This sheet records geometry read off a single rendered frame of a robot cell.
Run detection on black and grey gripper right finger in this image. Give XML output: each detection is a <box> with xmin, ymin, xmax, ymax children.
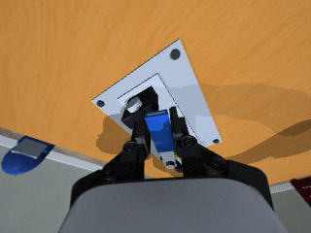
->
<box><xmin>169</xmin><ymin>106</ymin><xmax>274</xmax><ymax>211</ymax></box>

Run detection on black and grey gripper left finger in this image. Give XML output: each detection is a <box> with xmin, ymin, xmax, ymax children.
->
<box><xmin>70</xmin><ymin>110</ymin><xmax>151</xmax><ymax>208</ymax></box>

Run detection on light grey mounting plate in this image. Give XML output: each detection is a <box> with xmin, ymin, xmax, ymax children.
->
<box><xmin>91</xmin><ymin>39</ymin><xmax>222</xmax><ymax>147</ymax></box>

